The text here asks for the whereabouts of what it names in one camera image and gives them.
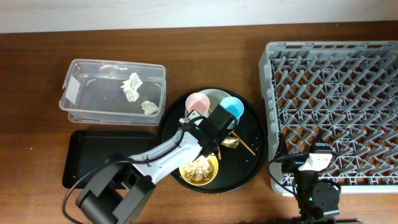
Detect gold snack wrapper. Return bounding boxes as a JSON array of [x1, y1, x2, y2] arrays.
[[221, 136, 240, 149]]

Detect pink cup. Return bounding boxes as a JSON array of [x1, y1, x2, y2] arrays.
[[185, 93, 210, 117]]

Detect blue cup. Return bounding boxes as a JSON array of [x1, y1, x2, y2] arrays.
[[220, 96, 244, 129]]

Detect food scraps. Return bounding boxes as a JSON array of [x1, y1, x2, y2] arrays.
[[183, 157, 214, 182]]

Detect yellow bowl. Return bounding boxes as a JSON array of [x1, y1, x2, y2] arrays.
[[178, 154, 219, 186]]

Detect small white tissue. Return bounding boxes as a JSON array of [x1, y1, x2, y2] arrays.
[[141, 100, 159, 114]]

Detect large white tissue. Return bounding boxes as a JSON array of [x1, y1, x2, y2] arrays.
[[121, 72, 143, 102]]

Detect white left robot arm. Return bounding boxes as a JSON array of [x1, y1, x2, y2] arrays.
[[75, 105, 238, 223]]

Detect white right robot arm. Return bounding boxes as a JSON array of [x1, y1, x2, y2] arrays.
[[282, 142, 341, 224]]

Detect grey dishwasher rack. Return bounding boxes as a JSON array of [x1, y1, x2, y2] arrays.
[[259, 40, 397, 194]]

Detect clear plastic waste bin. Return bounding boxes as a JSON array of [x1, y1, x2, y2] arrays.
[[59, 59, 167, 126]]

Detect light grey plate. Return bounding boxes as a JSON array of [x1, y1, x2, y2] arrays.
[[197, 88, 230, 114]]

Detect right wooden chopstick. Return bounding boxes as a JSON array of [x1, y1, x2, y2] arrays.
[[231, 131, 256, 156]]

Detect round black serving tray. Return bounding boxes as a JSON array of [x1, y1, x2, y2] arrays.
[[170, 90, 268, 194]]

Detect black rectangular tray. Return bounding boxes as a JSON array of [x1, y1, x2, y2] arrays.
[[62, 130, 155, 189]]

